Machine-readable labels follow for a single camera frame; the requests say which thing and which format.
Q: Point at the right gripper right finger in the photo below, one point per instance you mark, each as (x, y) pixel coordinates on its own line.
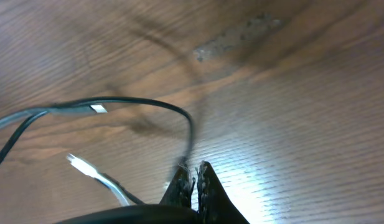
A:
(215, 207)

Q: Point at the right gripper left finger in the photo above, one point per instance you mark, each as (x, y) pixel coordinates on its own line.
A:
(180, 189)

